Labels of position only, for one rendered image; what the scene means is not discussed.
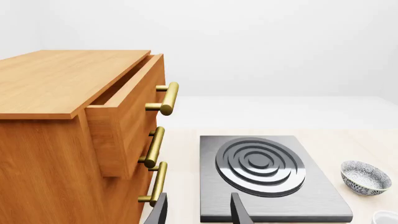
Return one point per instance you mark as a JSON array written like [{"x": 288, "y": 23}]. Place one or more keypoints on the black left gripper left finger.
[{"x": 158, "y": 212}]

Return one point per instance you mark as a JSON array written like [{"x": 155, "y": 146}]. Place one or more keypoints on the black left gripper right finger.
[{"x": 238, "y": 211}]

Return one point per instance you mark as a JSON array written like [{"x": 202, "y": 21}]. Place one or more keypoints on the flat black stove plate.
[{"x": 264, "y": 179}]

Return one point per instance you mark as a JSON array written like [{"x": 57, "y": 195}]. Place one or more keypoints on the black patterned bowl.
[{"x": 367, "y": 178}]

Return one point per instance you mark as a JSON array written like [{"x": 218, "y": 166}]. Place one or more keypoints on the white plate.
[{"x": 385, "y": 217}]

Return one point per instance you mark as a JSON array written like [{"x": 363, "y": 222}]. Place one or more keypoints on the closed wooden drawer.
[
  {"x": 141, "y": 149},
  {"x": 130, "y": 198}
]

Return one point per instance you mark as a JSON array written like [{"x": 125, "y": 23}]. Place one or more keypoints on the open wooden drawer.
[{"x": 124, "y": 121}]

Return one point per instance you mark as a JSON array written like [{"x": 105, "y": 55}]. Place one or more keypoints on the wooden cabinet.
[{"x": 53, "y": 130}]

